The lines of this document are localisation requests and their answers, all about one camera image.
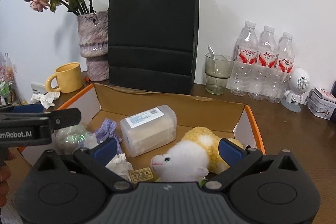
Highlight iridescent plastic bag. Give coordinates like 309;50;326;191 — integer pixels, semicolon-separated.
55;123;98;154

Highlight white tissue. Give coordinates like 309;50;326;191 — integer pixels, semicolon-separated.
30;92;60;110
105;153;133;182

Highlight purple knitted pouch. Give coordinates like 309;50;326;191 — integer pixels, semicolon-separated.
93;118;123;154

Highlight small yellow labelled packet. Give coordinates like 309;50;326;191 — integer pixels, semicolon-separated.
129;167;154;184

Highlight yellow white plush sheep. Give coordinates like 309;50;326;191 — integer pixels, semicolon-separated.
150;127;230;182

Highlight translucent plastic storage box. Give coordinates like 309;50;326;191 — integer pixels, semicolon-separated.
119;105;177;157

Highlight green tissue box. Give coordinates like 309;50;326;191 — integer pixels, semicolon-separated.
199;178;208;186

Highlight person's left hand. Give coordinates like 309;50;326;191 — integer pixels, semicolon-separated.
0;164;11;207

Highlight crumpled white tissue on table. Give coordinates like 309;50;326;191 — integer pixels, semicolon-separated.
30;92;60;110

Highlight colourful items at left edge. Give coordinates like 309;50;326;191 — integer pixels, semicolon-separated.
1;53;21;106

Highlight yellow ceramic mug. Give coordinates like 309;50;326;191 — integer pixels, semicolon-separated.
45;62;84;93

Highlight left water bottle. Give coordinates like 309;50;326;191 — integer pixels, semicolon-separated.
227;21;258;96

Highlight water bottle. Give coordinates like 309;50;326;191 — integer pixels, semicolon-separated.
248;25;277;101
227;21;258;96
266;32;295;103

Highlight middle water bottle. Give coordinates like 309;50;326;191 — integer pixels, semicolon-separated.
248;25;277;101

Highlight green tinted glass cup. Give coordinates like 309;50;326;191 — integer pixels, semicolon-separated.
205;53;235;95

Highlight purple textured ceramic vase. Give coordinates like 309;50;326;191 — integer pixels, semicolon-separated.
77;11;109;82

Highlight white robot figurine speaker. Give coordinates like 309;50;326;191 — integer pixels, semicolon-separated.
281;68;310;113

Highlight grey tin box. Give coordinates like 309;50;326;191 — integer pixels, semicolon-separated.
306;90;335;120

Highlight pink white small case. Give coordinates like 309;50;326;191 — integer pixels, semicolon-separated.
312;88;336;103

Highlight white plastic spoon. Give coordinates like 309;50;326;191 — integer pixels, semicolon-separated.
207;45;220;90

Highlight right water bottle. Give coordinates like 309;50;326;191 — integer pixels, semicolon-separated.
266;32;295;103

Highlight black paper bag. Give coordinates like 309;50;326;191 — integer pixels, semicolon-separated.
108;0;199;94

